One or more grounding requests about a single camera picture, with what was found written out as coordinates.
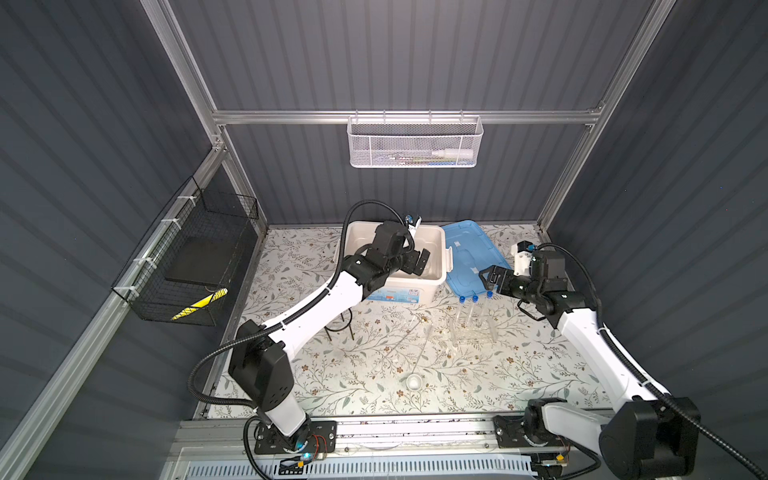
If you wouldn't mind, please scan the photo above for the blue plastic box lid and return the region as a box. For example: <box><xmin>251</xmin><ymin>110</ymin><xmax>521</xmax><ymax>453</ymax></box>
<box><xmin>442</xmin><ymin>220</ymin><xmax>510</xmax><ymax>299</ymax></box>

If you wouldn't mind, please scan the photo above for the clear plastic tube rack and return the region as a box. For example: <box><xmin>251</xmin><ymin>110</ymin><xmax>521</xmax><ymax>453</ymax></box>
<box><xmin>448</xmin><ymin>301</ymin><xmax>499</xmax><ymax>348</ymax></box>

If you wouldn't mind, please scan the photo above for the black wire ring stand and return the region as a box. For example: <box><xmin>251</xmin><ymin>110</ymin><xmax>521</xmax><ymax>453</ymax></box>
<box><xmin>324</xmin><ymin>309</ymin><xmax>355</xmax><ymax>341</ymax></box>

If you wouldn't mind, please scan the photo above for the white wire mesh basket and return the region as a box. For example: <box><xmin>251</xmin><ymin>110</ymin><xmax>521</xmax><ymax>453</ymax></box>
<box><xmin>346</xmin><ymin>116</ymin><xmax>484</xmax><ymax>169</ymax></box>

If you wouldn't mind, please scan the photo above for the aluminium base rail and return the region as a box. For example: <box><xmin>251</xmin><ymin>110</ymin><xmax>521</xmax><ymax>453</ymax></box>
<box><xmin>159</xmin><ymin>412</ymin><xmax>610</xmax><ymax>479</ymax></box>

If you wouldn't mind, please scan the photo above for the black foam pad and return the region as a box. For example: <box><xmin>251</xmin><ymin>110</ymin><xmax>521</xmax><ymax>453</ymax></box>
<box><xmin>165</xmin><ymin>237</ymin><xmax>235</xmax><ymax>286</ymax></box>

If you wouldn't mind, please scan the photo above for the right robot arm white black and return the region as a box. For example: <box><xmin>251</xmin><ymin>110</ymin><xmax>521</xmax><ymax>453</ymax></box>
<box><xmin>478</xmin><ymin>241</ymin><xmax>767</xmax><ymax>479</ymax></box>

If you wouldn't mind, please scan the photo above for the black wire wall basket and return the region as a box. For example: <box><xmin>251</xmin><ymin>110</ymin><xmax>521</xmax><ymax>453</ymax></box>
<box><xmin>112</xmin><ymin>179</ymin><xmax>259</xmax><ymax>327</ymax></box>

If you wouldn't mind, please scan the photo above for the white bottle in basket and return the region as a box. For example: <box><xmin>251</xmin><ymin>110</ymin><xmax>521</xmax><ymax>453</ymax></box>
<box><xmin>431</xmin><ymin>149</ymin><xmax>475</xmax><ymax>162</ymax></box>

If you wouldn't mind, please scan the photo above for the white plastic storage box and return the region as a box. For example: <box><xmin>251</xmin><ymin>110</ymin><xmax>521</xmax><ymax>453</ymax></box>
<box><xmin>368</xmin><ymin>224</ymin><xmax>453</xmax><ymax>304</ymax></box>

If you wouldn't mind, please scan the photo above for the yellow black striped tape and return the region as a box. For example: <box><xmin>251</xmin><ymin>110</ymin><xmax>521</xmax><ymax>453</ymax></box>
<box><xmin>171</xmin><ymin>288</ymin><xmax>228</xmax><ymax>321</ymax></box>

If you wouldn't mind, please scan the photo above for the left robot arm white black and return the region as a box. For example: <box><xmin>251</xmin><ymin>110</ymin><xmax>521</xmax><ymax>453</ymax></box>
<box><xmin>187</xmin><ymin>200</ymin><xmax>430</xmax><ymax>452</ymax></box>

